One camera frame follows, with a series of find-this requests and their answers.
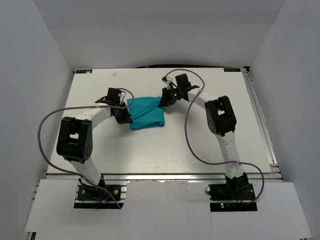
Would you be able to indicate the blue table corner label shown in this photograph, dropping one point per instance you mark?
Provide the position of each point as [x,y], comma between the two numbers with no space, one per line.
[232,70]
[83,71]

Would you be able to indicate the teal t-shirt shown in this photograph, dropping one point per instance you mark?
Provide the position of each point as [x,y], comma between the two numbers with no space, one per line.
[145,113]

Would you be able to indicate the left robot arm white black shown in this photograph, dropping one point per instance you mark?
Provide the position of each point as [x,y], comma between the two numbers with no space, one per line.
[75,138]

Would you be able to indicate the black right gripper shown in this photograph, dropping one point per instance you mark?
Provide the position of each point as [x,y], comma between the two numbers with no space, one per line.
[166,97]

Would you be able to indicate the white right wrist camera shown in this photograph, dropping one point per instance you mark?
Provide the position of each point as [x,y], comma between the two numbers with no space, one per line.
[169,82]

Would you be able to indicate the blue table corner label left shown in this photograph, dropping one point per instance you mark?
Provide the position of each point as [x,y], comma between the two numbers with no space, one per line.
[83,71]

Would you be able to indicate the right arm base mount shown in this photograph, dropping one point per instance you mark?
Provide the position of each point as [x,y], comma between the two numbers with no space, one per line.
[224,200]

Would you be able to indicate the blue table corner label right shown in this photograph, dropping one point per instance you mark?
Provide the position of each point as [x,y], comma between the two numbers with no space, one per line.
[232,70]

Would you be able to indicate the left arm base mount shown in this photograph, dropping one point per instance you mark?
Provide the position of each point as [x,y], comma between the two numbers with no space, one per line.
[90,197]

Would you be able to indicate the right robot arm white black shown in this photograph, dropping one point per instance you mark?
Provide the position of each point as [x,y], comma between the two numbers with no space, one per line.
[221,121]

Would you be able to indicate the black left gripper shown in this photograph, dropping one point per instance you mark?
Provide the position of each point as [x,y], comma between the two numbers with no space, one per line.
[122,116]

